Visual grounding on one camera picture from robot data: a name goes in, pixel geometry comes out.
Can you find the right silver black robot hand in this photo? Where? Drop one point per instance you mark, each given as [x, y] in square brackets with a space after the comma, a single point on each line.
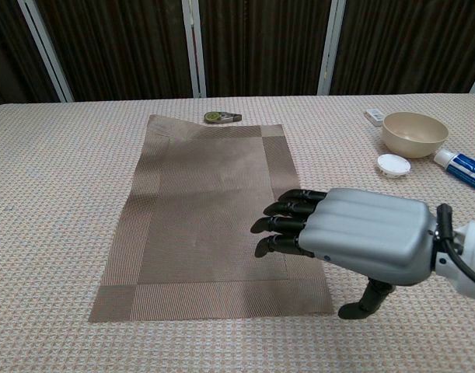
[365, 233]

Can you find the beige pink bowl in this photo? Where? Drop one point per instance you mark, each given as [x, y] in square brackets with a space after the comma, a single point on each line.
[414, 138]

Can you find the brown woven placemat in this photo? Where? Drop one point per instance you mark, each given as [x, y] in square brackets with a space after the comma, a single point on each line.
[206, 217]

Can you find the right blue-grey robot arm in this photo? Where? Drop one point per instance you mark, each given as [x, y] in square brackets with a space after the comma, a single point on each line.
[474, 241]

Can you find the beige woven tablecloth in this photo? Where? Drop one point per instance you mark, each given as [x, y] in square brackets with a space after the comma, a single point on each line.
[46, 194]

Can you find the white round lid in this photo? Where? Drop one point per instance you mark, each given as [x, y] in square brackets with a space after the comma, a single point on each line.
[393, 165]

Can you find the small white box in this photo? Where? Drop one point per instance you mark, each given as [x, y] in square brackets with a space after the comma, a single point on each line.
[374, 116]

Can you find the blue white toothpaste tube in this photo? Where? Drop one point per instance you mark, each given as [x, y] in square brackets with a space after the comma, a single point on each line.
[464, 167]

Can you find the green correction tape dispenser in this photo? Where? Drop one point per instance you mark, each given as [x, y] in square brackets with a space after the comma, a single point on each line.
[217, 117]

